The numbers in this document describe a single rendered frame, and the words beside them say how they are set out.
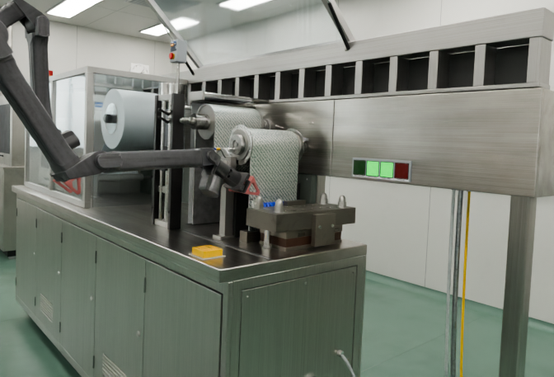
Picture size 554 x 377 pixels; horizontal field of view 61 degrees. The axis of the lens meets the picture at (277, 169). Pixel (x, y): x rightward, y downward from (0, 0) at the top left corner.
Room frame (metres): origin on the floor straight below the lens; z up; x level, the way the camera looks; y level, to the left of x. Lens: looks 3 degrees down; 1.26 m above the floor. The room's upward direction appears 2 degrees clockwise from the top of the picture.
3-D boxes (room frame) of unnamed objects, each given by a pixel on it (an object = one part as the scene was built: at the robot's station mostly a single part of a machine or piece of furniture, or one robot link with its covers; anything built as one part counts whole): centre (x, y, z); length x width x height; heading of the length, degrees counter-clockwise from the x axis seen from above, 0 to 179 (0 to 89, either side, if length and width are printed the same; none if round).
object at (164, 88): (2.33, 0.53, 1.50); 0.14 x 0.14 x 0.06
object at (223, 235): (1.72, 0.19, 1.05); 0.06 x 0.05 x 0.31; 131
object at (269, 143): (1.90, 0.13, 1.16); 0.39 x 0.23 x 0.51; 41
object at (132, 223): (2.45, 0.73, 0.88); 2.52 x 0.66 x 0.04; 41
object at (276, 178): (1.76, 0.01, 1.11); 0.23 x 0.01 x 0.18; 131
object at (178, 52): (2.16, 0.48, 1.66); 0.07 x 0.07 x 0.10; 40
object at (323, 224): (1.63, -0.17, 0.96); 0.10 x 0.03 x 0.11; 131
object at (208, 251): (1.45, 0.21, 0.91); 0.07 x 0.07 x 0.02; 41
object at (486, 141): (2.50, 0.23, 1.29); 3.10 x 0.28 x 0.30; 41
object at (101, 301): (2.46, 0.72, 0.43); 2.52 x 0.64 x 0.86; 41
